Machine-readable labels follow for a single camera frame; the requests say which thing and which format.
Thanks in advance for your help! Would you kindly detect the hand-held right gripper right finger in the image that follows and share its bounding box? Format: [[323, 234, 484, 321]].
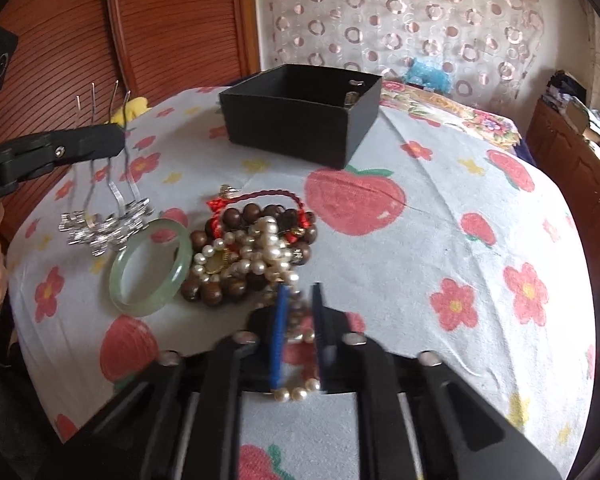
[[312, 282, 564, 480]]

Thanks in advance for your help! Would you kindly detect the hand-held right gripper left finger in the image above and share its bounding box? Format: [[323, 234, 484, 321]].
[[77, 284, 291, 480]]

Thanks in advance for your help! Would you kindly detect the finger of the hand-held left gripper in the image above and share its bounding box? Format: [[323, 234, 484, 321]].
[[0, 124, 128, 183]]

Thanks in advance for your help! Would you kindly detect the brown wooden bead bracelet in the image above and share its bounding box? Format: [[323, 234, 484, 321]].
[[180, 202, 319, 307]]

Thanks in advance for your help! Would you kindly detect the white pearl necklace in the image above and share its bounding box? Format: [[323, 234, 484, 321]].
[[189, 215, 327, 403]]

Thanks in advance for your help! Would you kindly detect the green jade bangle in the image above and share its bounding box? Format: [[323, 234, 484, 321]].
[[109, 219, 193, 317]]

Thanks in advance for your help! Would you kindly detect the red braided cord bracelet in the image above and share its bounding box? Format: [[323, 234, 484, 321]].
[[207, 185, 319, 242]]

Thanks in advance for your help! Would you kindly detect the black cardboard box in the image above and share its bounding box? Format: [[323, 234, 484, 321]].
[[218, 63, 384, 170]]

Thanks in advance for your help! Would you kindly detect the yellow plush toy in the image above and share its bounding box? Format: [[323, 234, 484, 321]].
[[112, 96, 149, 127]]

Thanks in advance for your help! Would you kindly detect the wooden slatted wardrobe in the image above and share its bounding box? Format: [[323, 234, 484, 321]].
[[0, 0, 262, 242]]

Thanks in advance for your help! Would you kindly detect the small silver trinket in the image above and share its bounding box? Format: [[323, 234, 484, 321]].
[[344, 79, 364, 109]]

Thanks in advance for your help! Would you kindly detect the floral blanket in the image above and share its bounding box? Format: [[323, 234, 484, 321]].
[[377, 80, 524, 154]]

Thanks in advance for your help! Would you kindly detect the navy blue blanket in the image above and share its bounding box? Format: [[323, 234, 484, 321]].
[[510, 130, 539, 167]]

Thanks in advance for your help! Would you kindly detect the blue bubble wrap bag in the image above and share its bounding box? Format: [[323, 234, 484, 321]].
[[404, 57, 454, 94]]

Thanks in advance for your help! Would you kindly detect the wooden side cabinet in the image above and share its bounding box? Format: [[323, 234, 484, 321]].
[[525, 97, 600, 242]]

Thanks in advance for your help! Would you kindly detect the circle print sheer curtain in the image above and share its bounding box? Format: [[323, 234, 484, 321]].
[[252, 0, 597, 107]]

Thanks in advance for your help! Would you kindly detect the open cardboard box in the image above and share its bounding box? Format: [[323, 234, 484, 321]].
[[565, 96, 600, 136]]

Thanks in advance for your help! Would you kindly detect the pile of dark clothes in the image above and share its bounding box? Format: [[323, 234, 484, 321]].
[[546, 70, 589, 112]]

